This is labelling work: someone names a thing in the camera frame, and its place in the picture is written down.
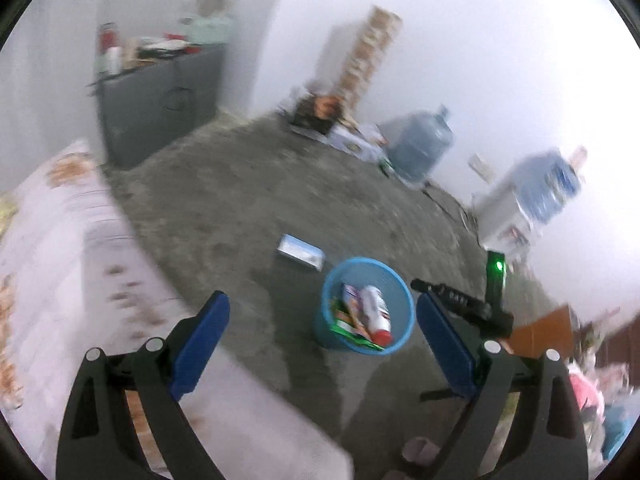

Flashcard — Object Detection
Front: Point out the blue water jug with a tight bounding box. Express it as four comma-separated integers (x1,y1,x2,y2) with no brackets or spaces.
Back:
515,150,583,226
389,105,455,183

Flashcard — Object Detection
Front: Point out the large pink orange chip bag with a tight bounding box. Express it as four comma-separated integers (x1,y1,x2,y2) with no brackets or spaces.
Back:
341,282,371,333

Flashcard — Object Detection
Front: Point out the green snack packet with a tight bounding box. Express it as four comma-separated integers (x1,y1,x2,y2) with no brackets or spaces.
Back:
330,300,386,351

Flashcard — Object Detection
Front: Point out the tall patterned box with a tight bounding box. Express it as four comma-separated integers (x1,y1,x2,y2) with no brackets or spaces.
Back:
337,5,403,108

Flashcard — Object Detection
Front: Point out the white water dispenser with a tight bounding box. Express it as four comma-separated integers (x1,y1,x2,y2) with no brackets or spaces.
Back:
475,177,543,261

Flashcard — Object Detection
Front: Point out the white bottle with red cap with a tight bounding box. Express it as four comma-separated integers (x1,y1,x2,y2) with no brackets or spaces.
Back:
361,285,393,346

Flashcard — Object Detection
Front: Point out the floral tablecloth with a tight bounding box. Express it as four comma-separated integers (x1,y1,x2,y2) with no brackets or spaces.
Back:
0,137,356,480

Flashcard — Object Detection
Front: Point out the blue mesh bin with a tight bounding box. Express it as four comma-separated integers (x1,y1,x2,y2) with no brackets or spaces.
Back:
314,257,416,357

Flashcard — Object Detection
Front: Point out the blue white box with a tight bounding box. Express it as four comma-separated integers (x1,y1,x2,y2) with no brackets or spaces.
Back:
276,233,327,272

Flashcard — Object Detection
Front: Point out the grey cabinet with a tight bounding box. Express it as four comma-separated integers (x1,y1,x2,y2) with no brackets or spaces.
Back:
95,45,226,171

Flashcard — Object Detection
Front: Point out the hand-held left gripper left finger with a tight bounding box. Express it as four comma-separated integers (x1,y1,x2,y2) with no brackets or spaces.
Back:
56,290,232,480

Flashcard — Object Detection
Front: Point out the white printed box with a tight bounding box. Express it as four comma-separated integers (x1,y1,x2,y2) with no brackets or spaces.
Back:
327,122,388,163

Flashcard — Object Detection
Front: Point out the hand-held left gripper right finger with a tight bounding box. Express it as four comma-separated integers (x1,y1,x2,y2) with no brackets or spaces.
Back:
416,292,590,480

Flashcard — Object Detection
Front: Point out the black printed box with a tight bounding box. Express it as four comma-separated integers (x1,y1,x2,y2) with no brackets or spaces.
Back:
292,92,346,133

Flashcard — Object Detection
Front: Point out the brown wooden furniture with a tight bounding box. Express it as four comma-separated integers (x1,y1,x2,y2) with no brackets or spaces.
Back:
597,305,640,366

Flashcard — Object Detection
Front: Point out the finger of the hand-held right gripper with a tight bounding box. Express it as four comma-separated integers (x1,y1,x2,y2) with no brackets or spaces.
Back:
411,278,501,326

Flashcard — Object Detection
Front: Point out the pink cloth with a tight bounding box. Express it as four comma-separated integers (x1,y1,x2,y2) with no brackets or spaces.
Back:
569,366,608,428

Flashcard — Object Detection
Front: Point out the green desk calendar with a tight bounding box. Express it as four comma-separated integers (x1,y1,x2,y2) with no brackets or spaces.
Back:
192,15,233,46

